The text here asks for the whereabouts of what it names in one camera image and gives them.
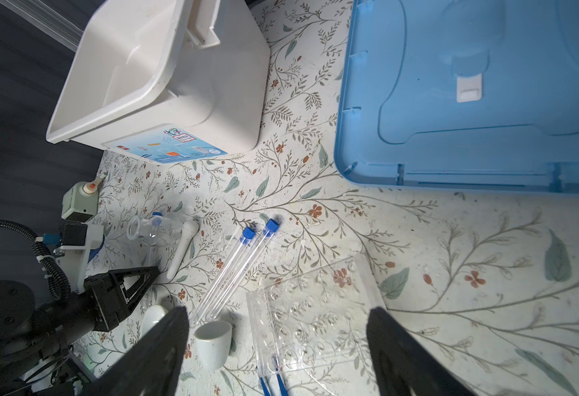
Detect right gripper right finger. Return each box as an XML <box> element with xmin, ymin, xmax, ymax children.
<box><xmin>366</xmin><ymin>307</ymin><xmax>472</xmax><ymax>396</ymax></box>

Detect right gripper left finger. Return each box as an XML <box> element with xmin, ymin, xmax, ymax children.
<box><xmin>82</xmin><ymin>306</ymin><xmax>190</xmax><ymax>395</ymax></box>

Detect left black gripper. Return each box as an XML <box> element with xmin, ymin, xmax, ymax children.
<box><xmin>84</xmin><ymin>266</ymin><xmax>160</xmax><ymax>332</ymax></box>

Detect blue capped test tube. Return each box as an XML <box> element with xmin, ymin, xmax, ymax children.
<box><xmin>147</xmin><ymin>212</ymin><xmax>164</xmax><ymax>266</ymax></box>
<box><xmin>203</xmin><ymin>218</ymin><xmax>280</xmax><ymax>322</ymax></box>
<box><xmin>191</xmin><ymin>227</ymin><xmax>256</xmax><ymax>327</ymax></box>

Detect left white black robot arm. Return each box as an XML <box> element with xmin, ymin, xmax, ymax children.
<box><xmin>0</xmin><ymin>219</ymin><xmax>160</xmax><ymax>395</ymax></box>

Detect white ceramic mortar bowl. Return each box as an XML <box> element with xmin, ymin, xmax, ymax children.
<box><xmin>140</xmin><ymin>305</ymin><xmax>168</xmax><ymax>338</ymax></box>

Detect small white ceramic crucible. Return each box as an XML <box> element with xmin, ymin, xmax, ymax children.
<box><xmin>194</xmin><ymin>320</ymin><xmax>233</xmax><ymax>371</ymax></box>

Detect grey green box device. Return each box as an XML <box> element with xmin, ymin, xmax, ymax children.
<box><xmin>61</xmin><ymin>175</ymin><xmax>107</xmax><ymax>223</ymax></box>

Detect clear plastic well plate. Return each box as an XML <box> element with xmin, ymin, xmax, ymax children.
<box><xmin>246</xmin><ymin>253</ymin><xmax>384</xmax><ymax>376</ymax></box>

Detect blue plastic tweezers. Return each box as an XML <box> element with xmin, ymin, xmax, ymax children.
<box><xmin>257</xmin><ymin>355</ymin><xmax>290</xmax><ymax>396</ymax></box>

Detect floral patterned table mat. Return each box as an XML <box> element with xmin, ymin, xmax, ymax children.
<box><xmin>90</xmin><ymin>1</ymin><xmax>579</xmax><ymax>395</ymax></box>

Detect white plastic storage bin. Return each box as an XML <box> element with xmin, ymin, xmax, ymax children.
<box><xmin>46</xmin><ymin>0</ymin><xmax>270</xmax><ymax>164</ymax></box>

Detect blue plastic bin lid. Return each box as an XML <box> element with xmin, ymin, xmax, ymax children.
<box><xmin>334</xmin><ymin>1</ymin><xmax>579</xmax><ymax>196</ymax></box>

